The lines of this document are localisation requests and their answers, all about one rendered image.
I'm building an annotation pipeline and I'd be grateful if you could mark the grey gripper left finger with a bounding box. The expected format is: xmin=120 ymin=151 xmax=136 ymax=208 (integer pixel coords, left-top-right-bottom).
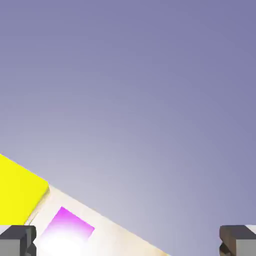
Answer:
xmin=0 ymin=224 xmax=38 ymax=256

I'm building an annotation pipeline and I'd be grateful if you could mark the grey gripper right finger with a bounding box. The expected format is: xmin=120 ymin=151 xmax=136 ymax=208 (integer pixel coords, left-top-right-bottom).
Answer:
xmin=219 ymin=224 xmax=256 ymax=256

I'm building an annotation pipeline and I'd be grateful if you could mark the small magenta cube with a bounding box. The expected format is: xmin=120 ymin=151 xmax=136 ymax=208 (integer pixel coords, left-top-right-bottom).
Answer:
xmin=40 ymin=206 xmax=96 ymax=242

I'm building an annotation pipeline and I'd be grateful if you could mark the large yellow box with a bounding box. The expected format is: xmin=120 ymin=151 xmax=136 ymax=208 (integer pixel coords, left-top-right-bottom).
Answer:
xmin=0 ymin=153 xmax=50 ymax=226

